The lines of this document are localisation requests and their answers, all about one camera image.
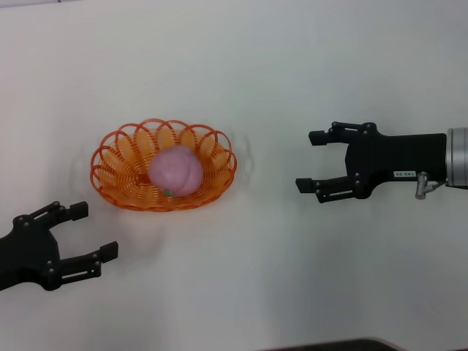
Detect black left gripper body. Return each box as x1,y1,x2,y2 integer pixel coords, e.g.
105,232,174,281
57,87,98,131
0,214,61,293

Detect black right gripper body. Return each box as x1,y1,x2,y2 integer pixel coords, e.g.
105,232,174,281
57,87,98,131
345,122,449,200

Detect orange plastic woven basket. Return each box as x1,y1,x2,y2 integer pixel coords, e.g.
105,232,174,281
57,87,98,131
90,117,238,213

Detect pink plush peach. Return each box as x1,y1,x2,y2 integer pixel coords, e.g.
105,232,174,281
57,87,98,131
148,146,204,197

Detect dark curved robot base edge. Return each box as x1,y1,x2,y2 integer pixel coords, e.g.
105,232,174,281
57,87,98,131
255,338,396,351

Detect silver cable connector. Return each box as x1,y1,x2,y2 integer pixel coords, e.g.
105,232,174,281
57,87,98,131
415,170,448,200

